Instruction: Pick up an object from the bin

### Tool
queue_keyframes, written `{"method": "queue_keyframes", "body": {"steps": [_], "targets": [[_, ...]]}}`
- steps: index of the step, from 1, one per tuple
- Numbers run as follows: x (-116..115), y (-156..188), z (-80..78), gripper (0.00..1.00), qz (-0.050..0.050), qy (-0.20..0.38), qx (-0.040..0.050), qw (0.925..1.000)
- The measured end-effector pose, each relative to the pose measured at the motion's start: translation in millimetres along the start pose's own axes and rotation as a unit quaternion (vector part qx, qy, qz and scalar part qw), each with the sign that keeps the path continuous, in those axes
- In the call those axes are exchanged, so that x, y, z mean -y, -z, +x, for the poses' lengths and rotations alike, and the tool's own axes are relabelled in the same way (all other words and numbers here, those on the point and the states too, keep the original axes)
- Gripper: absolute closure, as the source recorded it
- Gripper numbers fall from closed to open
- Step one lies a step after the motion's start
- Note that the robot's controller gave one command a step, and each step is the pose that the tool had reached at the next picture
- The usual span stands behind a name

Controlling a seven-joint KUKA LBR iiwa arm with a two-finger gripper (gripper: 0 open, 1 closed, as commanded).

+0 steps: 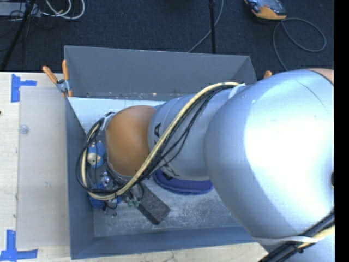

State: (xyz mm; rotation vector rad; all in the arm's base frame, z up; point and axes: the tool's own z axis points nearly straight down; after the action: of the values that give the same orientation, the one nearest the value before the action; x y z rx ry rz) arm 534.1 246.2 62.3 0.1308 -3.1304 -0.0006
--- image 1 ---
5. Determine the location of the blue cloth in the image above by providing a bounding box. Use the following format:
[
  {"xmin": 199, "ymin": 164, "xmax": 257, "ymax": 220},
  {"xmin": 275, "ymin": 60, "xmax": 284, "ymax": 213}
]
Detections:
[{"xmin": 153, "ymin": 170, "xmax": 214, "ymax": 196}]

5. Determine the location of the pale wood flat board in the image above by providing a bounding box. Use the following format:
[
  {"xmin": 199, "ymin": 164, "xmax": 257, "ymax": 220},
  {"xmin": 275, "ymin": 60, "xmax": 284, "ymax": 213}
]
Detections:
[{"xmin": 15, "ymin": 87, "xmax": 72, "ymax": 249}]

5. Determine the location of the grey metal bin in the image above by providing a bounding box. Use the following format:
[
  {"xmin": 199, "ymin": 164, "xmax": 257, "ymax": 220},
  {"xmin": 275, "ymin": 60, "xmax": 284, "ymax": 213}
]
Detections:
[{"xmin": 63, "ymin": 45, "xmax": 269, "ymax": 260}]

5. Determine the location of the dark green flat block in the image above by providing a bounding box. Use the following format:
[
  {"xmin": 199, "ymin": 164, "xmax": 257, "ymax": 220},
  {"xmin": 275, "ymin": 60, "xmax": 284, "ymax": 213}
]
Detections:
[{"xmin": 137, "ymin": 182, "xmax": 172, "ymax": 226}]

